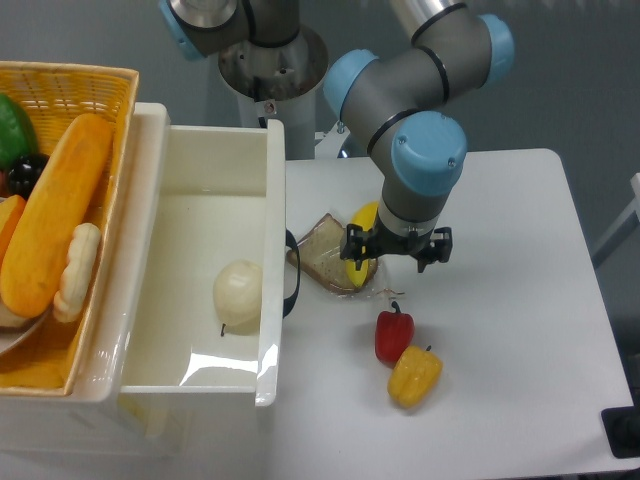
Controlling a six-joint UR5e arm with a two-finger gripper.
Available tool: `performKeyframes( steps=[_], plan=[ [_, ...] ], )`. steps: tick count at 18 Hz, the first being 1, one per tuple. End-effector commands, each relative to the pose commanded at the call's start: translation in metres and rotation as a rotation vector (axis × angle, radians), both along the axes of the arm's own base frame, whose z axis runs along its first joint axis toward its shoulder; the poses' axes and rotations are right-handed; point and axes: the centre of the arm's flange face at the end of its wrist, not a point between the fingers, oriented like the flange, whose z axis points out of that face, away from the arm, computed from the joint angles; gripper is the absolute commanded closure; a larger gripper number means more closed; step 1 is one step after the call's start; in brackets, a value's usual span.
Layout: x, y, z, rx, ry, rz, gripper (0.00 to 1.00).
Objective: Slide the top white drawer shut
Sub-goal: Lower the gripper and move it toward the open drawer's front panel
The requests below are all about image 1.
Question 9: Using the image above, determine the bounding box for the white top drawer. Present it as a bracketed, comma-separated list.
[121, 120, 286, 407]

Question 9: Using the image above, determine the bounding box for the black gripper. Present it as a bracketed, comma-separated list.
[340, 219, 453, 273]

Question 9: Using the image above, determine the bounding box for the white frame at right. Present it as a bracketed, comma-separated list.
[591, 173, 639, 269]

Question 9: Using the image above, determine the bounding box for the white drawer cabinet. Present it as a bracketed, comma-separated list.
[1, 103, 271, 454]

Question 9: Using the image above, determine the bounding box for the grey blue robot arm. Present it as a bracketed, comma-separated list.
[159, 1, 515, 266]

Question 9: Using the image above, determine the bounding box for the red bell pepper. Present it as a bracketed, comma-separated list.
[374, 300, 415, 363]

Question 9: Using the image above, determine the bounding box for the brown bread slice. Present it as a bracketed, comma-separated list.
[286, 213, 378, 295]

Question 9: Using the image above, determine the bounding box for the black device at table edge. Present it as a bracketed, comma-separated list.
[601, 407, 639, 459]

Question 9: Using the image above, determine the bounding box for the green toy vegetable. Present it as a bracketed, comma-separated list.
[0, 93, 39, 170]

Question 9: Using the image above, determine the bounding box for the orange baguette bread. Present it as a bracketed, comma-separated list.
[1, 113, 113, 318]

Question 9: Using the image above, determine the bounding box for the yellow banana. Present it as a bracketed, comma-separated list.
[345, 201, 378, 289]

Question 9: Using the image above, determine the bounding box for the cream croissant pastry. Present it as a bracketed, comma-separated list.
[53, 223, 101, 323]

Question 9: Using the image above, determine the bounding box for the yellow wicker basket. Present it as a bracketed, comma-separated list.
[1, 61, 139, 397]

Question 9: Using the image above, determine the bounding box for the white plate in basket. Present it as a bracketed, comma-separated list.
[1, 303, 51, 354]

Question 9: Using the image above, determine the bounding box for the black toy fruit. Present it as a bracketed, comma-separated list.
[5, 153, 49, 200]

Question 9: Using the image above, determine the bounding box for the orange toy food piece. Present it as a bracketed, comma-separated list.
[0, 195, 26, 263]

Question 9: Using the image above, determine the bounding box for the yellow bell pepper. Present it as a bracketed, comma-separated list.
[387, 346, 444, 409]

